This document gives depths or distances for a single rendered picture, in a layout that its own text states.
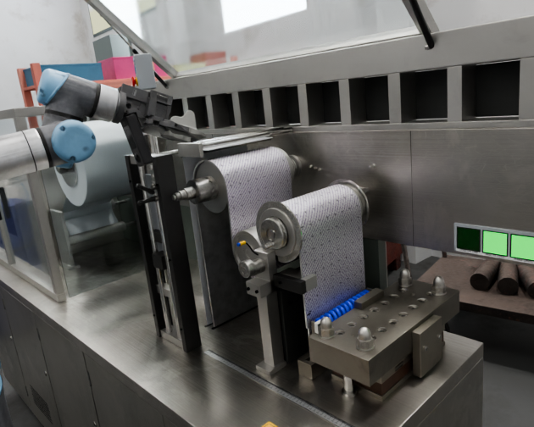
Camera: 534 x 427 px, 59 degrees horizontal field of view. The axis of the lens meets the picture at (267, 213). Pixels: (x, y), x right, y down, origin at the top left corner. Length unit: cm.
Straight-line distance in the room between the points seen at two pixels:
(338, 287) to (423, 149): 39
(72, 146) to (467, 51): 83
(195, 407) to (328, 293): 40
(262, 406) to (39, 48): 943
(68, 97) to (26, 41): 907
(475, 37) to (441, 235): 46
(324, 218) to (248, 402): 45
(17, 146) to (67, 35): 945
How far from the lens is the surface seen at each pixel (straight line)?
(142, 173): 129
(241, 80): 160
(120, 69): 479
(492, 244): 118
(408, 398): 112
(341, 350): 103
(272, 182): 130
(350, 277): 123
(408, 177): 123
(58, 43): 1026
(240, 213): 124
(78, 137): 91
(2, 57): 999
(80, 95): 106
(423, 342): 113
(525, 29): 111
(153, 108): 110
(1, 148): 92
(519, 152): 112
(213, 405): 114
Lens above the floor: 156
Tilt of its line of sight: 14 degrees down
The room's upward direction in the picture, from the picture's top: 6 degrees counter-clockwise
